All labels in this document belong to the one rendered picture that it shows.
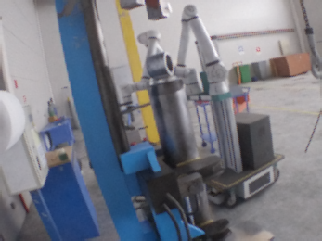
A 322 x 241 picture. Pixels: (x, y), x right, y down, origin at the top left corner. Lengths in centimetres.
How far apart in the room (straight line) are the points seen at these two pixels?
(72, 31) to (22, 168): 78
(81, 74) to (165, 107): 51
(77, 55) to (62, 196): 173
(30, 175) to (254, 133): 226
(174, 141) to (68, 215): 172
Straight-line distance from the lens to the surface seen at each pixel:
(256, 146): 294
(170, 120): 156
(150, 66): 158
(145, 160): 143
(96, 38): 141
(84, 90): 150
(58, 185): 283
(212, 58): 235
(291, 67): 1370
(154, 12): 182
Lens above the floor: 155
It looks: 10 degrees down
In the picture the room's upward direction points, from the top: 14 degrees counter-clockwise
